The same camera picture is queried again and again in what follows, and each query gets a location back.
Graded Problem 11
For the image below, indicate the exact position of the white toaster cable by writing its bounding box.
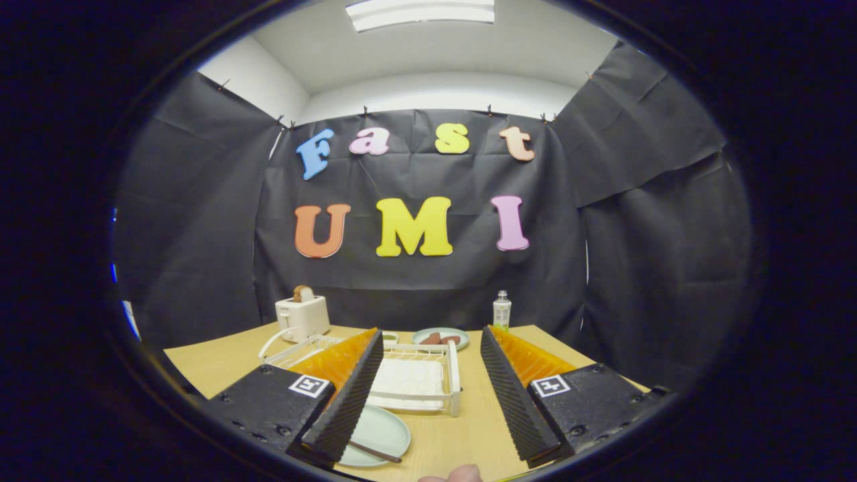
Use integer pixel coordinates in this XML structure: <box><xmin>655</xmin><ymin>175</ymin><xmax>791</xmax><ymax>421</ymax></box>
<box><xmin>258</xmin><ymin>327</ymin><xmax>290</xmax><ymax>359</ymax></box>

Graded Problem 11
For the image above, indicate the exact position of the ceiling light panel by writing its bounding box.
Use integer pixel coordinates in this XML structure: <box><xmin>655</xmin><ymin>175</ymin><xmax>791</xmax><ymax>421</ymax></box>
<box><xmin>345</xmin><ymin>0</ymin><xmax>496</xmax><ymax>33</ymax></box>

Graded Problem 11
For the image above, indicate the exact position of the white toaster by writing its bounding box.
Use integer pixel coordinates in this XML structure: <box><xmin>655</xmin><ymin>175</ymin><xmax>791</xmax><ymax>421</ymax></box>
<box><xmin>275</xmin><ymin>295</ymin><xmax>331</xmax><ymax>343</ymax></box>

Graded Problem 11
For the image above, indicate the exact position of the light green plate with meat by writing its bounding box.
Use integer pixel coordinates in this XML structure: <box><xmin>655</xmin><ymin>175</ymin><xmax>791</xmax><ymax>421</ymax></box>
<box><xmin>411</xmin><ymin>327</ymin><xmax>471</xmax><ymax>351</ymax></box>

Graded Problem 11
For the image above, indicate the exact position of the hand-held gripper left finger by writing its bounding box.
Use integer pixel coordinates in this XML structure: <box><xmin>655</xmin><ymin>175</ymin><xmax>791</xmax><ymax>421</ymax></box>
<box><xmin>204</xmin><ymin>327</ymin><xmax>386</xmax><ymax>469</ymax></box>

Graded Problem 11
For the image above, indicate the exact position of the black backdrop cloth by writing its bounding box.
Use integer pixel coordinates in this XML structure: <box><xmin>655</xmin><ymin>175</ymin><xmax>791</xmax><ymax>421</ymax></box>
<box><xmin>112</xmin><ymin>40</ymin><xmax>752</xmax><ymax>396</ymax></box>

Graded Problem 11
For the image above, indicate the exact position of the metal spoon with dark handle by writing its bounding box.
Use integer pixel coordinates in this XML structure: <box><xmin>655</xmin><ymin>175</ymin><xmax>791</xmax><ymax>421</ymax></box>
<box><xmin>348</xmin><ymin>439</ymin><xmax>403</xmax><ymax>464</ymax></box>

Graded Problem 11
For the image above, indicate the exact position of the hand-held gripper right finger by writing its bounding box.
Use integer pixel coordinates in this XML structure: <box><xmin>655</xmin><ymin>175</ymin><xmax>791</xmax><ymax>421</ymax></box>
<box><xmin>479</xmin><ymin>325</ymin><xmax>674</xmax><ymax>469</ymax></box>

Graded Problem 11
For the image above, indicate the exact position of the white wire dish rack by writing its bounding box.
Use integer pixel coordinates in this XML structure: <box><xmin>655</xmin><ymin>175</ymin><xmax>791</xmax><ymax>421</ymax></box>
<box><xmin>260</xmin><ymin>333</ymin><xmax>463</xmax><ymax>417</ymax></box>

